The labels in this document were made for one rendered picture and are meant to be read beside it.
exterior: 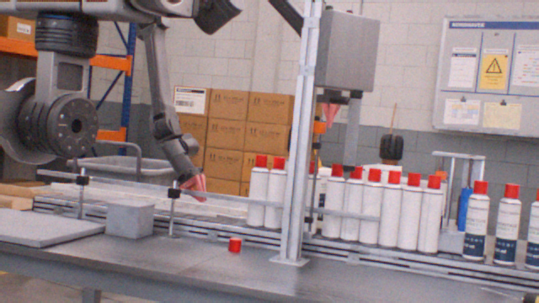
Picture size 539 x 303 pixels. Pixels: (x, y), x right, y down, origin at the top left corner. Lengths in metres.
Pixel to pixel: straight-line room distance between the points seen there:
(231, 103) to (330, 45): 3.84
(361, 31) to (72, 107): 0.74
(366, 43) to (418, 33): 4.71
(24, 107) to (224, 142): 4.01
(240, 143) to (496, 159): 2.29
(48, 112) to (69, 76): 0.11
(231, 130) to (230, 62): 1.97
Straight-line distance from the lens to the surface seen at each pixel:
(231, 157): 5.45
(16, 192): 2.46
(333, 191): 1.80
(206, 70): 7.47
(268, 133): 5.30
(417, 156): 6.34
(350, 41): 1.70
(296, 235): 1.69
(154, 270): 1.51
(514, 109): 6.03
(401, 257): 1.76
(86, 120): 1.55
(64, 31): 1.51
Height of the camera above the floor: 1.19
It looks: 3 degrees down
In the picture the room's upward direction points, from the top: 6 degrees clockwise
